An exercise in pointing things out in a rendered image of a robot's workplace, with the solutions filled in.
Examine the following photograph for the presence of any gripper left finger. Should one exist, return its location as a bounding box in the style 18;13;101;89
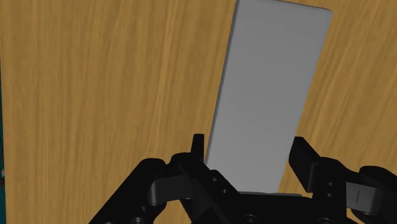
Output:
88;133;240;224

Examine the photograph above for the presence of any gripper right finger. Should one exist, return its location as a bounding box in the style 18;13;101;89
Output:
288;136;397;224

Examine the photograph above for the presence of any flat grey rectangular slab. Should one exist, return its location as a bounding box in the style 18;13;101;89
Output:
204;0;334;193

